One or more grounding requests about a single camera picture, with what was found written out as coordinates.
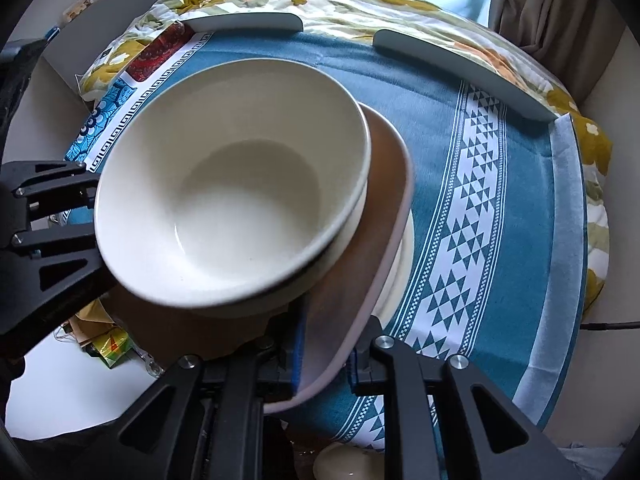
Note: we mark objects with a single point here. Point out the grey headboard panel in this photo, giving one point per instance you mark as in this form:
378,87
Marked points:
79,43

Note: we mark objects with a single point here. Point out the blue patterned tablecloth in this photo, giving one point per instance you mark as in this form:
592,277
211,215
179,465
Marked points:
499,208

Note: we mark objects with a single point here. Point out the floral quilt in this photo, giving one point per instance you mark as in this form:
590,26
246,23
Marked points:
358,20

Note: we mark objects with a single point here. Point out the grey table rail right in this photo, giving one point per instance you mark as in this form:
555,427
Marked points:
479,76

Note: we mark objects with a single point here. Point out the pink rectangular tray dish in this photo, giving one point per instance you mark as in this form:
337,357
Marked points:
338,306

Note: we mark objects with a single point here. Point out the brown curtain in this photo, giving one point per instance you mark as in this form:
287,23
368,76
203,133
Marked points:
574,40

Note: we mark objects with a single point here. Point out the large cream bowl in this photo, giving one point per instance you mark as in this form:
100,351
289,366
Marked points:
230,182

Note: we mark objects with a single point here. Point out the cream bowl with floral print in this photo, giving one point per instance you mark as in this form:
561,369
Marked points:
303,281

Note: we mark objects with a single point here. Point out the stack of cream plates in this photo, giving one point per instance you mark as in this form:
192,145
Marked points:
397,280

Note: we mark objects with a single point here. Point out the grey table rail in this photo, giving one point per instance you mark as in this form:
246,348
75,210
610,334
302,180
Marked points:
275,21
479,76

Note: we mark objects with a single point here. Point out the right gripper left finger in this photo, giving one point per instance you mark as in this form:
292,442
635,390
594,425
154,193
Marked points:
289,330

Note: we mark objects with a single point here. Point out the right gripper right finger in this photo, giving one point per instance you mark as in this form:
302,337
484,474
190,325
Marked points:
370,365

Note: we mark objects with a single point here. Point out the grey table rail left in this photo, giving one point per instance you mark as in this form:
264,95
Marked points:
275,21

